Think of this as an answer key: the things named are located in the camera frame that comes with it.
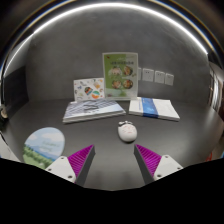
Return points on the black device with beige top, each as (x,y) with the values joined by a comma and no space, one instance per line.
(3,115)

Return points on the white card with colourful stickers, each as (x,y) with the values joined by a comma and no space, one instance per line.
(87,90)

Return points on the green poster in clear stand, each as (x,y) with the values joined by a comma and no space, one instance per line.
(120,75)

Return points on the row of white wall sockets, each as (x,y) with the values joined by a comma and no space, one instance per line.
(147,74)

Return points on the grey striped book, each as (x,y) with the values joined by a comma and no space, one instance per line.
(93,110)

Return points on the round landscape-print mouse pad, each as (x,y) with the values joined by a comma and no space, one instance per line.
(41,146)

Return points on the white cartoon-face computer mouse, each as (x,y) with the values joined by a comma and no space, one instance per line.
(127,132)

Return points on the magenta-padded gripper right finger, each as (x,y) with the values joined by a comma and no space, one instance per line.
(163,166)

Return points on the white book with blue band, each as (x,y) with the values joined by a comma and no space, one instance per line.
(153,108)

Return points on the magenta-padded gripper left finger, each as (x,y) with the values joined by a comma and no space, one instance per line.
(65,166)

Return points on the long ceiling light strip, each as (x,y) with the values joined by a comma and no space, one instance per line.
(113,5)

